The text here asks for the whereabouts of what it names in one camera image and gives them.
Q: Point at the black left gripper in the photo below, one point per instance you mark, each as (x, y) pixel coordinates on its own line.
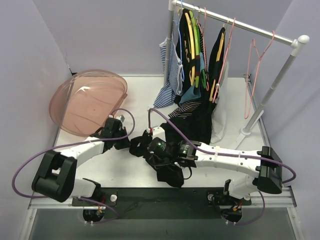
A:
(119, 141)

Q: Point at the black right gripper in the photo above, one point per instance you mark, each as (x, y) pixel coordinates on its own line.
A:
(144, 146)

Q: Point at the black tank top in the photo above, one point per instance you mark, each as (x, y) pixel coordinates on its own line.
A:
(169, 158)

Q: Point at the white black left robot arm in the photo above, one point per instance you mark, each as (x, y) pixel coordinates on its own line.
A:
(56, 175)

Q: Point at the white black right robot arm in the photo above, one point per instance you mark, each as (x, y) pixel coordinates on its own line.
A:
(262, 169)

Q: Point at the blue white striped top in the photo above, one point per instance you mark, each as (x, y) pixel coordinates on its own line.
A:
(174, 86)

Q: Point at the yellow hanger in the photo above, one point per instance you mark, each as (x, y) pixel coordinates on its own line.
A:
(212, 60)
(192, 62)

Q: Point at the green hanger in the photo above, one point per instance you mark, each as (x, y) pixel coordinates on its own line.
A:
(198, 73)

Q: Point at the light blue hanger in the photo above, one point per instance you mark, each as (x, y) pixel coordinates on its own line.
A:
(182, 74)

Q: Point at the pink hanger with garment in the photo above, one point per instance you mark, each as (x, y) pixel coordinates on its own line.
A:
(221, 59)

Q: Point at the black multicolour striped garment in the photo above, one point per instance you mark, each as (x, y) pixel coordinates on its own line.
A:
(185, 110)

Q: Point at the pink translucent plastic basin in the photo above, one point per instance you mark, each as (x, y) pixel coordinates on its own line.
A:
(82, 103)

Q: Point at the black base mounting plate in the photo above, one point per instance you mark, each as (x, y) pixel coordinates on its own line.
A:
(165, 212)

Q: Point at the teal garment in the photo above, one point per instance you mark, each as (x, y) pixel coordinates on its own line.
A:
(192, 93)

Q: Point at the black hanging garment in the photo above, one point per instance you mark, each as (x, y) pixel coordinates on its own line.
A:
(200, 125)

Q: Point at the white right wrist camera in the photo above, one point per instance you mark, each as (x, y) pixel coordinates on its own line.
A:
(156, 131)

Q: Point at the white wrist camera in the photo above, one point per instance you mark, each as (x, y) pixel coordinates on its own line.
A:
(121, 118)
(156, 131)

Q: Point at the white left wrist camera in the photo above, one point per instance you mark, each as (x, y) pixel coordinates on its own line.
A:
(121, 118)

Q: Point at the empty pink wire hanger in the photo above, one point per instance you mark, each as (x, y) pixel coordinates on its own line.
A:
(249, 97)

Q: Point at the aluminium frame rail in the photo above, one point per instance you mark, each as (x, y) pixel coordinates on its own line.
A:
(193, 197)

